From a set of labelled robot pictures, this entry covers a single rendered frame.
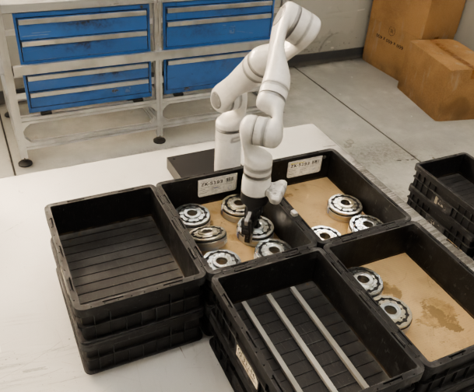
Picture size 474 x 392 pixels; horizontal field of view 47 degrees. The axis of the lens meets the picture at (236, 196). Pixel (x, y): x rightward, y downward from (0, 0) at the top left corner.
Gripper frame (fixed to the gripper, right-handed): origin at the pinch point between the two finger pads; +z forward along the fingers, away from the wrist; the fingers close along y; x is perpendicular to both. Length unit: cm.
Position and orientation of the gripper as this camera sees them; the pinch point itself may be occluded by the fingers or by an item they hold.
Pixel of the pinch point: (251, 232)
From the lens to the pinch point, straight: 149.7
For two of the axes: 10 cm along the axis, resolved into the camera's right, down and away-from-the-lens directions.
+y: -3.2, 5.4, -7.8
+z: -0.6, 8.1, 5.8
